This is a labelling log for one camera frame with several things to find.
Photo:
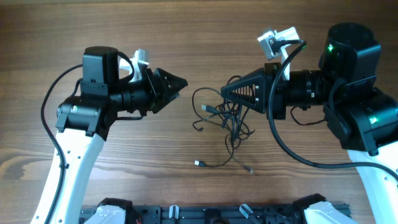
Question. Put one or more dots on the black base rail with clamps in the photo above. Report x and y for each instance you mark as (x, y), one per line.
(269, 213)

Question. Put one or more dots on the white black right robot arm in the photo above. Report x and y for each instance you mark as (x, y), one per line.
(360, 116)

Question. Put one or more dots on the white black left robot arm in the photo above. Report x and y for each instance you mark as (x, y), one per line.
(111, 82)

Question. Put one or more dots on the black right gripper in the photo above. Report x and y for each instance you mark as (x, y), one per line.
(273, 92)

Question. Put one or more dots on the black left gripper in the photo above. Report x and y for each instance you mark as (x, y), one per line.
(151, 91)

